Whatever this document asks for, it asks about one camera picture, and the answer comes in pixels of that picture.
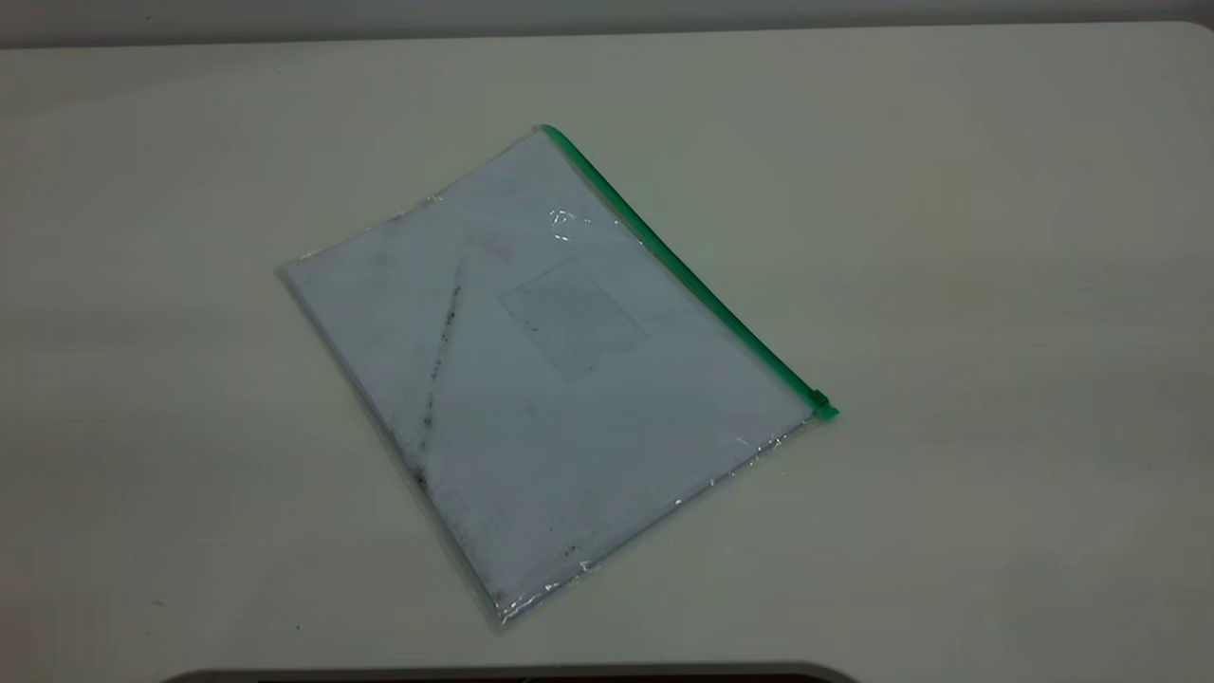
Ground transparent zip bag green zipper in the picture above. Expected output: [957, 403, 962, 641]
[275, 123, 840, 632]

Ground grey-edged dark base panel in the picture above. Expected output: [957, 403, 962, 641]
[156, 662, 859, 683]

